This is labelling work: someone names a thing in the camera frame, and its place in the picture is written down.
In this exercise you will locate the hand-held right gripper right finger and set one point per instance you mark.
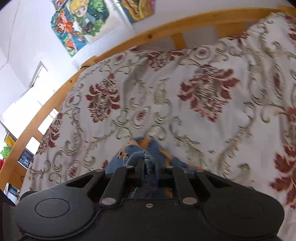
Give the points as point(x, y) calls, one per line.
point(182, 185)

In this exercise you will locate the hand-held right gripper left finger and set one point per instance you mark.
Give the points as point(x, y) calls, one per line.
point(140, 173)

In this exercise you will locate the blue pants with orange cars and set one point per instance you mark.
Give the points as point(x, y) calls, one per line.
point(151, 148)

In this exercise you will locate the white floral blanket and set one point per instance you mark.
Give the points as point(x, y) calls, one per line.
point(161, 104)

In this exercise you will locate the blue patterned box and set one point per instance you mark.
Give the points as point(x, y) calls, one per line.
point(25, 158)

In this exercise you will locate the white window frame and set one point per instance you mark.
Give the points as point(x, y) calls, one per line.
point(20, 102)

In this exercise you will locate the red-haired cartoon figure wall poster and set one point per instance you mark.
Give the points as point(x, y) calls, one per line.
point(69, 34)

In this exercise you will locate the blond cartoon figure wall poster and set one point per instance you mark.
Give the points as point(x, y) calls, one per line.
point(97, 18)

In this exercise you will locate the colourful swirl wall poster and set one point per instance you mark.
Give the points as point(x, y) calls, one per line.
point(137, 9)

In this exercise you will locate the wooden bed frame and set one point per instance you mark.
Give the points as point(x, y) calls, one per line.
point(208, 19)

